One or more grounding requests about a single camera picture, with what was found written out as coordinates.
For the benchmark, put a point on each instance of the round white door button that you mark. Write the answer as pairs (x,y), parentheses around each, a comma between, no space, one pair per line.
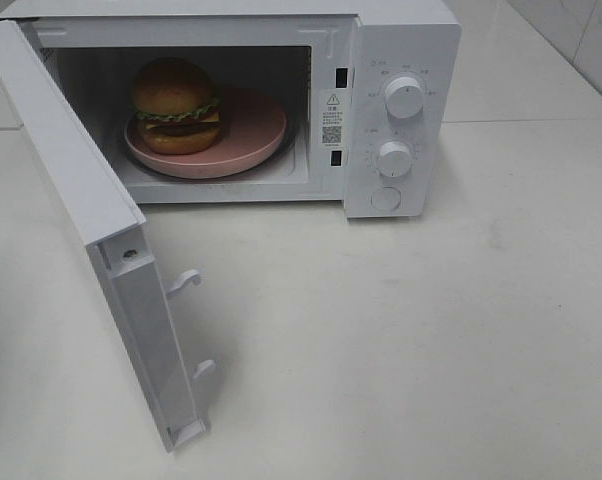
(386,199)

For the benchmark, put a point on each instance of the white warning label sticker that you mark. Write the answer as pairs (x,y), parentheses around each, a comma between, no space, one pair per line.
(332,105)

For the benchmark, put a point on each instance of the white microwave door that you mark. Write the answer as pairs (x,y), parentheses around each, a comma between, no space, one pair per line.
(110,226)

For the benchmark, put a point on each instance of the pink round plate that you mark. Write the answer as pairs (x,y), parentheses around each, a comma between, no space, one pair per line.
(248,102)

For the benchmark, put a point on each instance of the white microwave oven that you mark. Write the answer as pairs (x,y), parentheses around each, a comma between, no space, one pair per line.
(287,50)

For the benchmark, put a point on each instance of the glass microwave turntable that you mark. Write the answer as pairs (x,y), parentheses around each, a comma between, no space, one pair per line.
(288,145)

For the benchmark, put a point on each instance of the toy hamburger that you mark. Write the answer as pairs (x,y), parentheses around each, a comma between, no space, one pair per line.
(177,107)

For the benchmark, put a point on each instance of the lower white timer knob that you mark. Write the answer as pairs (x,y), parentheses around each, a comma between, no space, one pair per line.
(395,159)

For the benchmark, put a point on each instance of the upper white power knob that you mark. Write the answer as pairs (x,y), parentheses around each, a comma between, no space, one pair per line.
(404,95)

